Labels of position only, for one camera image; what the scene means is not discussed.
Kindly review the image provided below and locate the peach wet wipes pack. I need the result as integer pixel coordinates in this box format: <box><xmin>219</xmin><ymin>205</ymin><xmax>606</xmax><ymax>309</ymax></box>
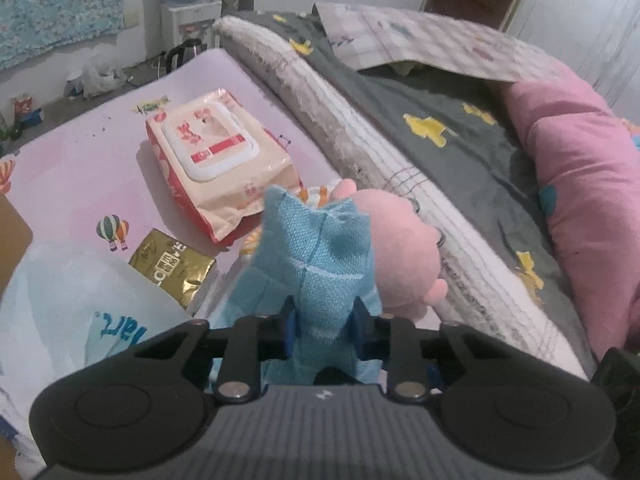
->
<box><xmin>145</xmin><ymin>89</ymin><xmax>303</xmax><ymax>245</ymax></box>

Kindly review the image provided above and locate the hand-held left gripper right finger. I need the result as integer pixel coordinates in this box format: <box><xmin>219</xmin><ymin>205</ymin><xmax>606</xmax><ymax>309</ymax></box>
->
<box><xmin>350</xmin><ymin>295</ymin><xmax>507</xmax><ymax>403</ymax></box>

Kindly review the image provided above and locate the grey star-print blanket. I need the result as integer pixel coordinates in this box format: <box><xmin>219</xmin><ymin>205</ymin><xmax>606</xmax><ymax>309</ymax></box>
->
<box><xmin>212</xmin><ymin>15</ymin><xmax>598</xmax><ymax>381</ymax></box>

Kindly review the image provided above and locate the crumpled white bag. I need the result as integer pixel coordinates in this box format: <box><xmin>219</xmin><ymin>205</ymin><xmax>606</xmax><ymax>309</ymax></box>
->
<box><xmin>67</xmin><ymin>57</ymin><xmax>128</xmax><ymax>98</ymax></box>

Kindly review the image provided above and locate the orange striped white cloth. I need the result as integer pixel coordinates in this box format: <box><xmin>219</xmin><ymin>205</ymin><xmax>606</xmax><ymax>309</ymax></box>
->
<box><xmin>240</xmin><ymin>186</ymin><xmax>333</xmax><ymax>261</ymax></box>

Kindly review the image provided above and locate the gold foil packet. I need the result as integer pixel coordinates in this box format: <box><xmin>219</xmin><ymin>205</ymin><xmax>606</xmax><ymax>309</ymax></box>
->
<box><xmin>129</xmin><ymin>228</ymin><xmax>218</xmax><ymax>311</ymax></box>

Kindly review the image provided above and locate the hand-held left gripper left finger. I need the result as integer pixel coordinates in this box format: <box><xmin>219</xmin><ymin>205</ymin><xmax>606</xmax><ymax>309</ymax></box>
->
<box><xmin>132</xmin><ymin>297</ymin><xmax>301</xmax><ymax>404</ymax></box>

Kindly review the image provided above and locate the blue floral wall cloth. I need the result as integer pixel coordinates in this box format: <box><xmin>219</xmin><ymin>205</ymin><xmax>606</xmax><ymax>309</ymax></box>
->
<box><xmin>0</xmin><ymin>0</ymin><xmax>130</xmax><ymax>72</ymax></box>

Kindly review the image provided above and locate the brown cardboard box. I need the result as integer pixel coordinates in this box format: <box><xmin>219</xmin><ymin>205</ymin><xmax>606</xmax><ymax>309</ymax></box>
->
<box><xmin>0</xmin><ymin>194</ymin><xmax>34</xmax><ymax>301</ymax></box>

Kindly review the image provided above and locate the black electric kettle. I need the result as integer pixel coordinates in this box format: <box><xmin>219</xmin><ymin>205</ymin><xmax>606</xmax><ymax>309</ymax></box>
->
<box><xmin>165</xmin><ymin>37</ymin><xmax>208</xmax><ymax>73</ymax></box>

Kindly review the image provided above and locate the white water dispenser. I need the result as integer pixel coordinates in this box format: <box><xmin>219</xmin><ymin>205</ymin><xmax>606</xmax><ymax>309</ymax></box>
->
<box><xmin>160</xmin><ymin>0</ymin><xmax>223</xmax><ymax>51</ymax></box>

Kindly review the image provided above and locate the pale checkered blanket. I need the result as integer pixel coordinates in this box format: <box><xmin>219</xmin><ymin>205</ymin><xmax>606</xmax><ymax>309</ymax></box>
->
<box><xmin>312</xmin><ymin>2</ymin><xmax>581</xmax><ymax>83</ymax></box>

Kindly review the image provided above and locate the light blue woven cloth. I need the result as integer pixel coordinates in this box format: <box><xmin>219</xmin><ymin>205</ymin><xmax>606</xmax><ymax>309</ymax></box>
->
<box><xmin>207</xmin><ymin>185</ymin><xmax>383</xmax><ymax>386</ymax></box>

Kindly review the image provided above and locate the pink pillow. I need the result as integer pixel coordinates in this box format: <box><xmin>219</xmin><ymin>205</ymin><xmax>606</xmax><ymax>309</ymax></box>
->
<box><xmin>502</xmin><ymin>80</ymin><xmax>640</xmax><ymax>348</ymax></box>

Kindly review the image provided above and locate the pink balloon-print play mat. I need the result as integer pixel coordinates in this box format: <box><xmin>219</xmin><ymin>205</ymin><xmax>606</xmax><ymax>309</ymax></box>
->
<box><xmin>0</xmin><ymin>49</ymin><xmax>346</xmax><ymax>466</ymax></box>

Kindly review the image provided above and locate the white plastic bag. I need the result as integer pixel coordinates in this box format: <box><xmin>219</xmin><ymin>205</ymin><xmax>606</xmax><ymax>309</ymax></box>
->
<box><xmin>0</xmin><ymin>245</ymin><xmax>201</xmax><ymax>466</ymax></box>

